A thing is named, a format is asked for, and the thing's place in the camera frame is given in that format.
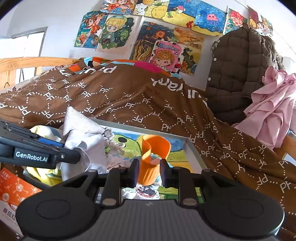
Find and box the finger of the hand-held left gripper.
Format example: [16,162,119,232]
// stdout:
[58,148,82,164]
[0,120,65,149]

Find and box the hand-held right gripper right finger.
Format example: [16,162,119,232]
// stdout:
[159,159,237,207]

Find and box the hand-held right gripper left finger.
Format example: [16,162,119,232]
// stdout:
[61,159,140,207]

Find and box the orange silicone cup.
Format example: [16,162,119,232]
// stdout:
[137,134,172,186]

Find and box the white cloth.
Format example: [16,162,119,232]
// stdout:
[59,133,109,180]

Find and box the grey tray with painting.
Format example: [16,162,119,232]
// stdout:
[92,118,209,205]

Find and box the yellow cloth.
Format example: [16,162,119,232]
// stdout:
[25,125,68,187]

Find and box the grey cloth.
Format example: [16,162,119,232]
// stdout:
[62,106,112,142]

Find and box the orange white box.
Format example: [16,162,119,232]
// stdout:
[0,167,43,233]

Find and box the brown printed blanket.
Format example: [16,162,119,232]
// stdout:
[0,62,296,232]

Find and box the window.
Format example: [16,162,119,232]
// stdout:
[10,26,48,59]

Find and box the colourful printed bedding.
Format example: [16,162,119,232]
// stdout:
[69,56,184,77]

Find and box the brown quilted jacket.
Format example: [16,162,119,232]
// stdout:
[205,25,287,126]

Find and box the wooden bed board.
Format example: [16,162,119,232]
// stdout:
[275,132,296,161]

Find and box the pink garment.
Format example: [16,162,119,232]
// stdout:
[232,65,296,151]

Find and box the wooden bed rail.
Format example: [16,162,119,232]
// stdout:
[0,57,79,90]

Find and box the blond character pink wall poster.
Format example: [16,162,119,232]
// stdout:
[150,39,188,73]

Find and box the orange-haired girl wall poster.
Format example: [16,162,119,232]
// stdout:
[73,11,108,49]

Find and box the blond character green wall poster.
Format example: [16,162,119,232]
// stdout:
[95,14,139,53]

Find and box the dark blue fish wall poster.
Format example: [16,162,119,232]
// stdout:
[129,20,205,76]

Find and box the orange figures wall poster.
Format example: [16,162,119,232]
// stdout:
[99,0,137,15]

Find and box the blue jellyfish wall poster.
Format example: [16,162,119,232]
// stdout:
[193,0,228,37]

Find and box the yellow beach wall poster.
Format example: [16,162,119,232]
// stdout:
[144,0,201,26]

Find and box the red-haired girl wall poster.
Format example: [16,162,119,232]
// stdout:
[223,8,249,36]

